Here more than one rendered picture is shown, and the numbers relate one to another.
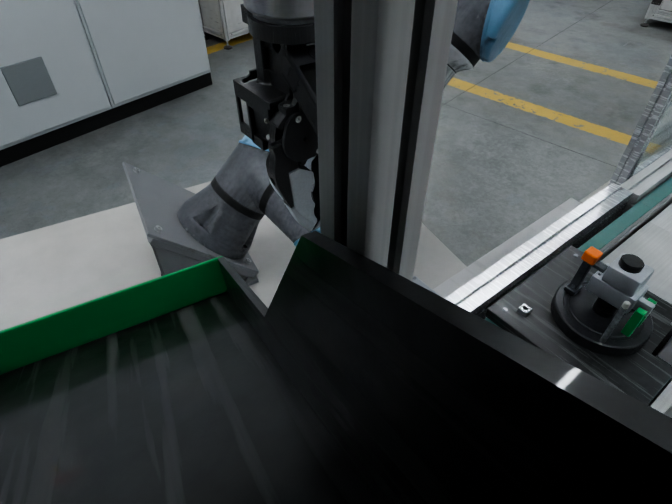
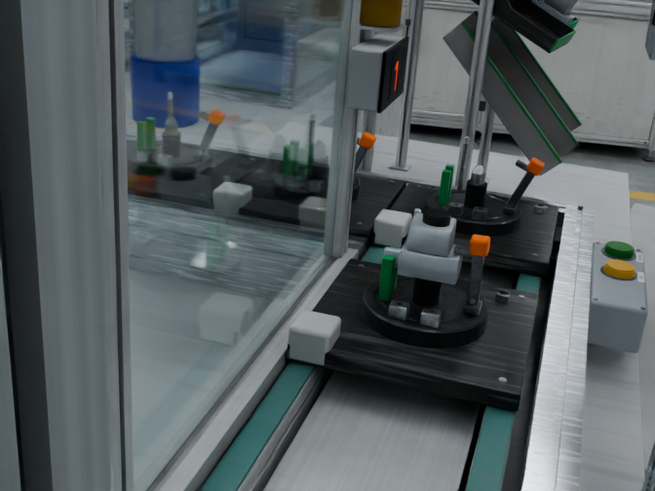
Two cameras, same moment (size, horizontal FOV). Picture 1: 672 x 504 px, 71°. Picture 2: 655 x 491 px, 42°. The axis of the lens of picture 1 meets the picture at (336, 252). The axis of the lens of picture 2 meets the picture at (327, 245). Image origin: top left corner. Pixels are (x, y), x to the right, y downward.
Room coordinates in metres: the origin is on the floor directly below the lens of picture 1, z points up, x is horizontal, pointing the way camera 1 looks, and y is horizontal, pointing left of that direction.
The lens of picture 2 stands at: (1.08, -1.01, 1.41)
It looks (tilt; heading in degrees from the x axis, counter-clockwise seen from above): 23 degrees down; 144
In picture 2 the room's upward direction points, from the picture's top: 5 degrees clockwise
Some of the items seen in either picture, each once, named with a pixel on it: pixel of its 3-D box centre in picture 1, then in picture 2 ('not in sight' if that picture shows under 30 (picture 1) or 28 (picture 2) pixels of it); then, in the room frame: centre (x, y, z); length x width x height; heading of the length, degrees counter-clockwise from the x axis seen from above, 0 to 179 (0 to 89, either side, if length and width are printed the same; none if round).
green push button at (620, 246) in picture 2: not in sight; (618, 252); (0.43, -0.02, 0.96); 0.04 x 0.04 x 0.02
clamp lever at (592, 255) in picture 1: (588, 272); (469, 269); (0.49, -0.38, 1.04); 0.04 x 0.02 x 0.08; 38
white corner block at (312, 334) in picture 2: not in sight; (313, 337); (0.44, -0.55, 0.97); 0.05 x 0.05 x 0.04; 38
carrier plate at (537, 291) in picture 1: (595, 321); (422, 323); (0.46, -0.41, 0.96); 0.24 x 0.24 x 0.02; 38
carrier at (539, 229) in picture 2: not in sight; (475, 190); (0.25, -0.14, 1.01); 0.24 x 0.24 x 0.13; 38
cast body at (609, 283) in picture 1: (629, 282); (424, 242); (0.45, -0.42, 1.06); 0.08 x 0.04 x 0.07; 40
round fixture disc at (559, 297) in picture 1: (600, 313); (424, 308); (0.46, -0.41, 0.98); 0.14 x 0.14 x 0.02
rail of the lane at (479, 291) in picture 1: (485, 301); (556, 360); (0.54, -0.26, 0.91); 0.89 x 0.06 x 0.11; 128
